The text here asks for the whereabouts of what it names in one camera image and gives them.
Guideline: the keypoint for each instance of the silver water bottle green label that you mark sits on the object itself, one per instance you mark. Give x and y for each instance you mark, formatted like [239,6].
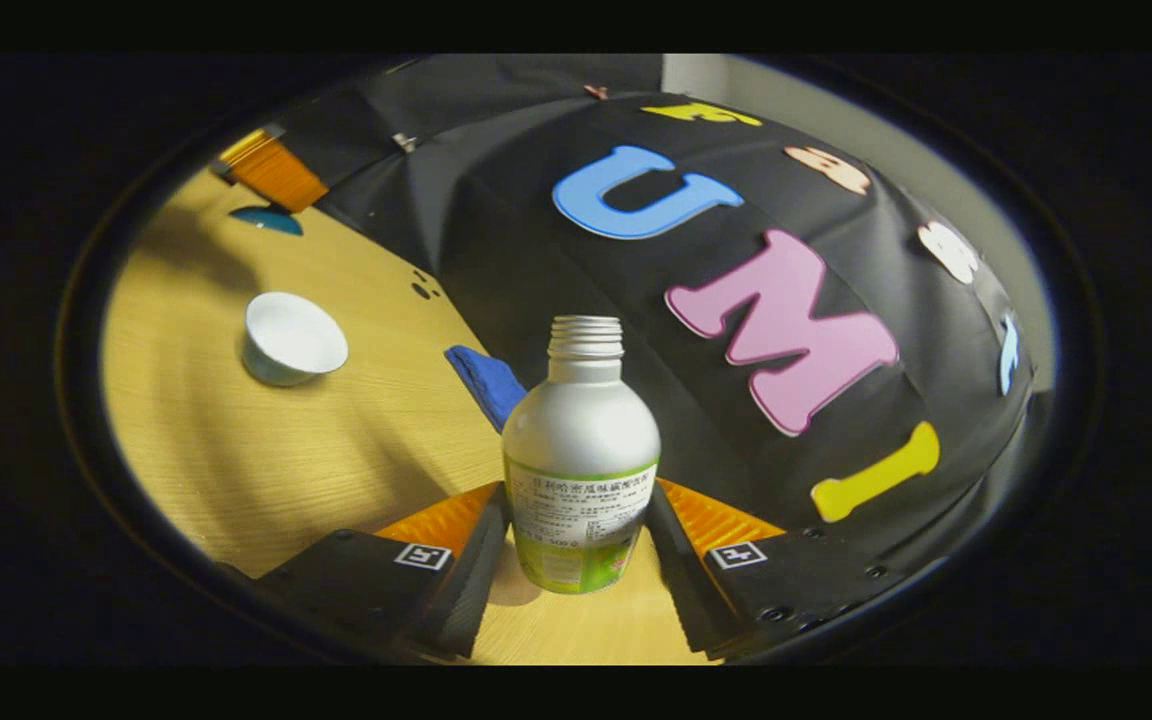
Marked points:
[581,430]

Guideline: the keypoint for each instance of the silver cloth clip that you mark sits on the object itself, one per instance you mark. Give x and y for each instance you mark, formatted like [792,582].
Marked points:
[404,141]

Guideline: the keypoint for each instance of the blue towel cloth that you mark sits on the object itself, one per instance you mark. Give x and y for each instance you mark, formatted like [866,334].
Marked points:
[491,385]

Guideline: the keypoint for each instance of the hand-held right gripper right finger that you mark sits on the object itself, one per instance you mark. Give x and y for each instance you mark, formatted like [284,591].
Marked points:
[681,580]

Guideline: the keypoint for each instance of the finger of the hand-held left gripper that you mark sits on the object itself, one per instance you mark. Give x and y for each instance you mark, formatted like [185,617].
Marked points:
[276,172]

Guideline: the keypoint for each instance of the black backdrop cloth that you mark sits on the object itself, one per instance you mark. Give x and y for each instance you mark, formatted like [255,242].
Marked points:
[536,270]

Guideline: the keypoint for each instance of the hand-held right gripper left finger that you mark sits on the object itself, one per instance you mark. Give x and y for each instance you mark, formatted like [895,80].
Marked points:
[471,580]

